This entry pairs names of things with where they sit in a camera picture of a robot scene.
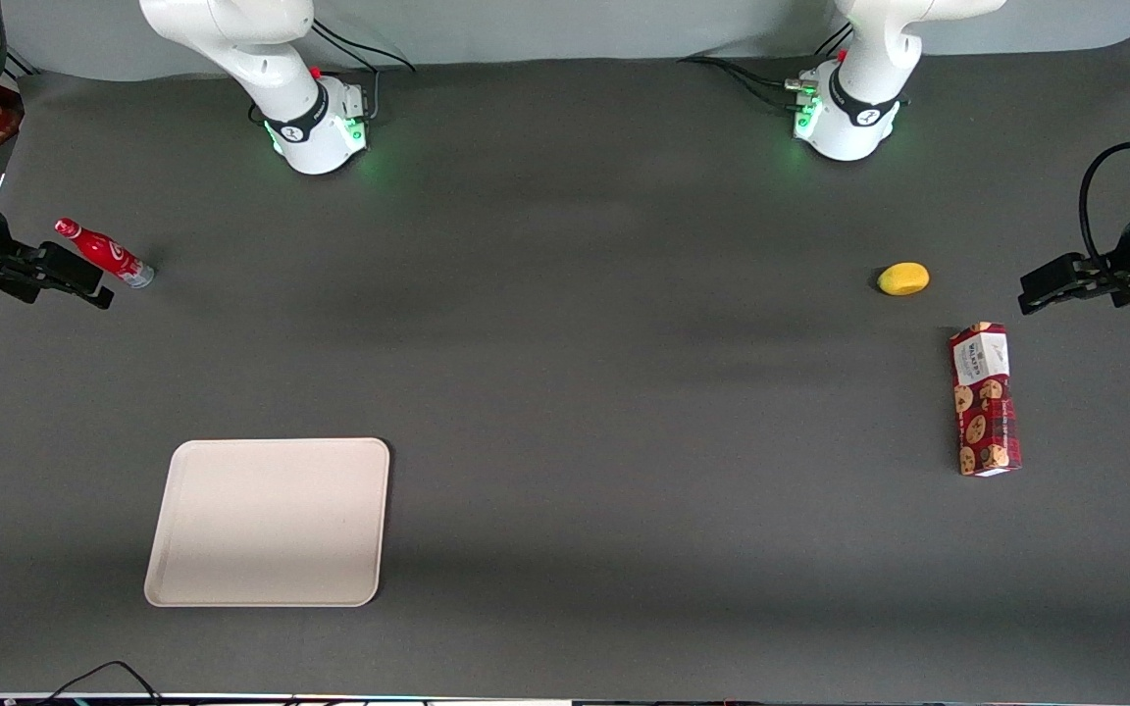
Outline beige plastic tray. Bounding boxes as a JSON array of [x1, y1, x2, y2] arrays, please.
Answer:
[[143, 437, 391, 608]]

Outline yellow lemon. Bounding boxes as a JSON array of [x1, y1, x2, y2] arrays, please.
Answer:
[[877, 262, 931, 296]]

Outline red coke bottle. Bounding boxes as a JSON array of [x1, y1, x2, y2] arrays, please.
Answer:
[[54, 218, 156, 289]]

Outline black base cables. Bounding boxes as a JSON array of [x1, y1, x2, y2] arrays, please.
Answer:
[[678, 22, 855, 111], [308, 18, 418, 123]]

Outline black left base cables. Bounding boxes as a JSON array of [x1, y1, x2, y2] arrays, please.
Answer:
[[678, 22, 855, 111]]

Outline dark grey table mat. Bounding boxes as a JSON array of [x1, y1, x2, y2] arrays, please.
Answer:
[[0, 34, 1130, 703]]

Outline black right base cables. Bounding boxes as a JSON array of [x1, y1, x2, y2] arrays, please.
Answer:
[[308, 18, 418, 123]]

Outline red cookie box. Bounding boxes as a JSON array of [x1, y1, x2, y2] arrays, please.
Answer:
[[949, 322, 1023, 478]]

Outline thin black cable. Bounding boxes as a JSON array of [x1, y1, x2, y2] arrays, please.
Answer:
[[35, 660, 166, 706]]

